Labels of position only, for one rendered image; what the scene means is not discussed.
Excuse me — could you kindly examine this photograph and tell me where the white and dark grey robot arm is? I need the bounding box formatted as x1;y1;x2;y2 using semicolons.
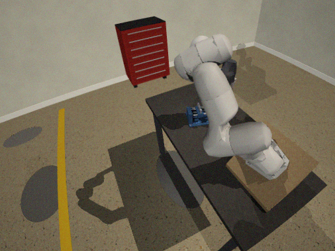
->
174;33;289;180

